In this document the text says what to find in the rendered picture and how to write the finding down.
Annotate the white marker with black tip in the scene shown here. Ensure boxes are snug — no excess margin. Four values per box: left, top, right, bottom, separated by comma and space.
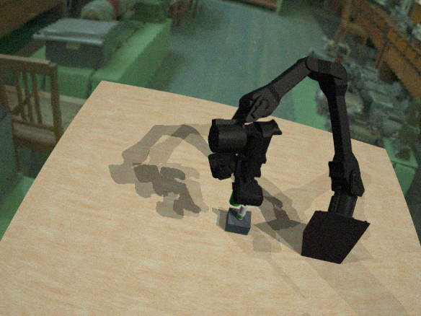
236, 205, 248, 220

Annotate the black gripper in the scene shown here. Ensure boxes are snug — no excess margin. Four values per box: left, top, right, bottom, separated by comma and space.
232, 149, 267, 206

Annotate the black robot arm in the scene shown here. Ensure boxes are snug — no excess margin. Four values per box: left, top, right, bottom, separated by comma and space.
208, 56, 365, 219

